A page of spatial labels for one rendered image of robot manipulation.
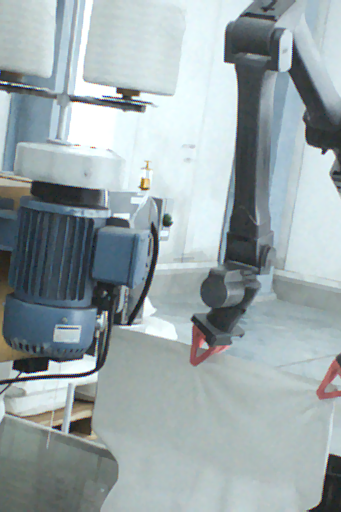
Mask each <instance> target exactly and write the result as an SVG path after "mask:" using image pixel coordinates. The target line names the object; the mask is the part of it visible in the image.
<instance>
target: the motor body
mask: <svg viewBox="0 0 341 512"><path fill-rule="evenodd" d="M20 206H22V207H19V208H18V214H17V215H18V217H17V226H15V231H16V233H14V240H13V249H12V253H11V260H10V269H9V276H8V285H9V286H10V288H12V289H14V292H13V293H9V294H7V295H6V300H5V302H2V305H3V307H5V310H4V319H3V321H2V330H1V331H2V336H3V338H5V340H6V343H7V345H8V346H9V347H11V348H12V349H14V350H16V351H19V352H23V353H26V354H30V355H35V356H42V357H51V358H71V357H77V356H80V355H82V354H84V352H85V351H86V350H87V348H88V347H89V346H90V344H91V342H92V337H94V330H95V324H96V319H99V315H97V310H98V306H97V305H96V304H94V303H92V297H93V289H94V285H97V281H96V280H93V279H92V274H89V273H88V270H90V262H91V254H92V247H93V239H94V234H95V233H97V232H98V230H99V229H101V228H103V227H105V223H106V218H108V217H109V216H110V209H109V208H107V207H103V206H100V205H82V204H67V203H61V202H60V201H58V200H51V199H46V198H41V197H37V196H31V195H25V196H21V197H20ZM19 218H20V220H19ZM18 221H19V229H18ZM17 229H18V236H17ZM16 237H17V244H16ZM14 244H16V250H14Z"/></svg>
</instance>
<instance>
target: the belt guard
mask: <svg viewBox="0 0 341 512"><path fill-rule="evenodd" d="M78 145H81V146H74V144H73V146H74V147H82V148H89V149H94V148H90V147H97V146H89V145H82V144H78ZM126 164H127V160H126V159H124V158H123V157H121V155H120V154H119V153H117V152H116V151H113V150H112V149H109V148H103V147H97V149H96V150H84V149H77V148H70V147H67V146H60V145H50V143H23V142H21V143H18V144H17V150H16V158H15V165H14V175H16V176H20V177H24V178H29V179H34V180H40V181H46V183H52V184H59V185H66V186H74V187H82V188H90V189H100V190H115V191H120V190H123V186H124V179H125V171H126Z"/></svg>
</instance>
